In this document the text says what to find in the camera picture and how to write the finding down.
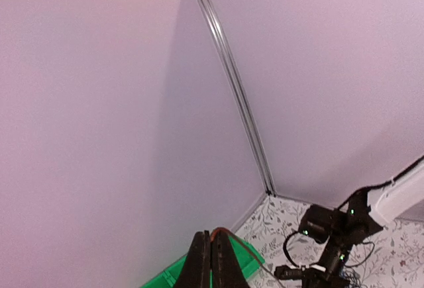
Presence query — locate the right aluminium post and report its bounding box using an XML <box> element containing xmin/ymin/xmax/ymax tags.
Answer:
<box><xmin>197</xmin><ymin>0</ymin><xmax>277</xmax><ymax>197</ymax></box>

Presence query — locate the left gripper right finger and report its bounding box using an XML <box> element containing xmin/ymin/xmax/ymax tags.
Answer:
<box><xmin>211</xmin><ymin>228</ymin><xmax>249</xmax><ymax>288</ymax></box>

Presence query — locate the thin black cable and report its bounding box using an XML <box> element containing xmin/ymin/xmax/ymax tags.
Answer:
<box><xmin>213</xmin><ymin>226</ymin><xmax>282</xmax><ymax>288</ymax></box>

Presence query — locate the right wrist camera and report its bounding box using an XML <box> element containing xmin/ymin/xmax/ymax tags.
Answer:
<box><xmin>274</xmin><ymin>265</ymin><xmax>326</xmax><ymax>281</ymax></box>

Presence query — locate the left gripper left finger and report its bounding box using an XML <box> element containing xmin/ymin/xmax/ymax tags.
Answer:
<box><xmin>174</xmin><ymin>230</ymin><xmax>211</xmax><ymax>288</ymax></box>

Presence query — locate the floral table mat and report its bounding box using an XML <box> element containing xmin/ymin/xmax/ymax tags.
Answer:
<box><xmin>234</xmin><ymin>196</ymin><xmax>423</xmax><ymax>287</ymax></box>

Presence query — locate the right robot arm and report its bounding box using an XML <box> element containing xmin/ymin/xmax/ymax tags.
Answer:
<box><xmin>274</xmin><ymin>158</ymin><xmax>423</xmax><ymax>287</ymax></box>

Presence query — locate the right green bin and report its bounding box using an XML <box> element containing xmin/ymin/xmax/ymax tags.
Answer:
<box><xmin>143</xmin><ymin>228</ymin><xmax>264</xmax><ymax>288</ymax></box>

